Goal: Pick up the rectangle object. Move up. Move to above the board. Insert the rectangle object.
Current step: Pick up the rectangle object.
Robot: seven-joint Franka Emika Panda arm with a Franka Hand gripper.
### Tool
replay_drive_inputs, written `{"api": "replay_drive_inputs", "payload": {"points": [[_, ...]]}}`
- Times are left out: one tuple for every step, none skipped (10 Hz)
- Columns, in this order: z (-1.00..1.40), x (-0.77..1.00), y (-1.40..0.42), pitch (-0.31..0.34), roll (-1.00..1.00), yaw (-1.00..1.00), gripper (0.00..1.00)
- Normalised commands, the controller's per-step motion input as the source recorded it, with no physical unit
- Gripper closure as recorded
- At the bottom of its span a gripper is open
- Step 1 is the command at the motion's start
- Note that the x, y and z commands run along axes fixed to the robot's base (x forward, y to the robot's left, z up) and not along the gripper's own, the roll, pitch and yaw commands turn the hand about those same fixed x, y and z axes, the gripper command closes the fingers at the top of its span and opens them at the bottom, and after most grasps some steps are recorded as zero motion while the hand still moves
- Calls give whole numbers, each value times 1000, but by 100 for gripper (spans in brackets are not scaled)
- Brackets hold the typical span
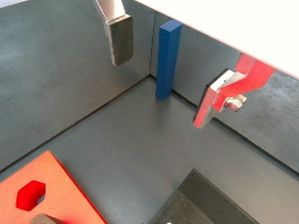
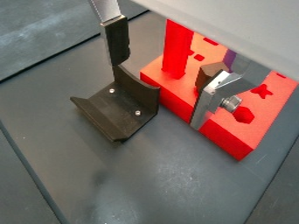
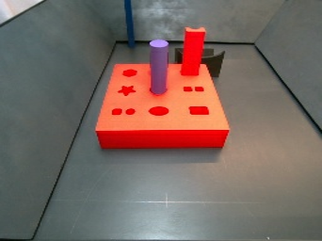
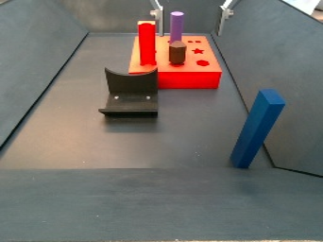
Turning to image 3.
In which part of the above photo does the red peg board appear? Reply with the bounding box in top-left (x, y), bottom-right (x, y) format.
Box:
top-left (97, 64), bottom-right (229, 149)

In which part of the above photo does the purple cylinder peg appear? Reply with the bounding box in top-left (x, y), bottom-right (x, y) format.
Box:
top-left (150, 40), bottom-right (169, 95)

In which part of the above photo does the dark grey curved block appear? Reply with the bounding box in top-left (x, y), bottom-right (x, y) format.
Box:
top-left (176, 48), bottom-right (226, 77)

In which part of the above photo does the red notched block peg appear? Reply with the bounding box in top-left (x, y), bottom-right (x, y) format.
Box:
top-left (182, 27), bottom-right (206, 75)

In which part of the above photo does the blue rectangular peg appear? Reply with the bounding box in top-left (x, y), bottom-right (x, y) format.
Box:
top-left (125, 0), bottom-right (136, 48)

